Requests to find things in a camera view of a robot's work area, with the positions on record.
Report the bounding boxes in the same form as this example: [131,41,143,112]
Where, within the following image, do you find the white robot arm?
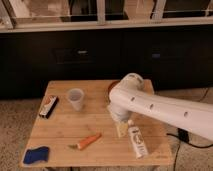
[108,73,213,141]

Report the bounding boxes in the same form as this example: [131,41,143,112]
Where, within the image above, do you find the white ceramic cup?
[66,88,84,111]

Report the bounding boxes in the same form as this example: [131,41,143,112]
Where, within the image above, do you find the white squeeze bottle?
[128,120,148,158]

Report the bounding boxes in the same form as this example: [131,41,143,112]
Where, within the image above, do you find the orange bowl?
[107,80,120,101]

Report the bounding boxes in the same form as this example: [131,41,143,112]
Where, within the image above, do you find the black power cable with adapter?
[166,128,213,171]

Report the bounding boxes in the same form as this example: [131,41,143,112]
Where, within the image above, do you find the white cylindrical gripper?
[107,103,131,138]

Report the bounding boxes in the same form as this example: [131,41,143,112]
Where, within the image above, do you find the dark cabinet with drawers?
[0,26,213,99]

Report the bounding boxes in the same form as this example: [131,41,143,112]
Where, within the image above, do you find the blue sponge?
[23,146,50,164]

